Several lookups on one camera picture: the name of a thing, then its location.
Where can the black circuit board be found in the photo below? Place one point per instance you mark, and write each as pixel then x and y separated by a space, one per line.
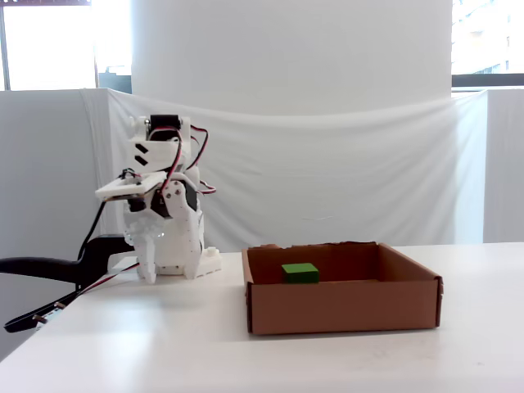
pixel 28 319

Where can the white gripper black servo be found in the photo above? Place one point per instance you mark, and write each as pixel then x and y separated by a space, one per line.
pixel 175 206

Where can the white partition panel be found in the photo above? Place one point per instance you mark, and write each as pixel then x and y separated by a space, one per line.
pixel 505 163
pixel 41 172

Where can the black table clamp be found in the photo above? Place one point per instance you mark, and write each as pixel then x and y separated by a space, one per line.
pixel 94 254

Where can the green cube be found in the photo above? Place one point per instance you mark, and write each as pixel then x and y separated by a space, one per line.
pixel 300 273

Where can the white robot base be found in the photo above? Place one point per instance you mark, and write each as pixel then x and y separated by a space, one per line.
pixel 209 264

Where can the brown cardboard box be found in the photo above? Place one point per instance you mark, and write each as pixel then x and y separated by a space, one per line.
pixel 344 307

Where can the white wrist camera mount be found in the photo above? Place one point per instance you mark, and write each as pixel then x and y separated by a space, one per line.
pixel 127 189

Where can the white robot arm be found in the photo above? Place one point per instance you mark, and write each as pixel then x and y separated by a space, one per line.
pixel 159 153

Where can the white backdrop cloth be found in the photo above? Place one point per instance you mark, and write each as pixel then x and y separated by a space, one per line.
pixel 327 172

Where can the white round column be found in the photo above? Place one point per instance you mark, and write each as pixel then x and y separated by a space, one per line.
pixel 286 49

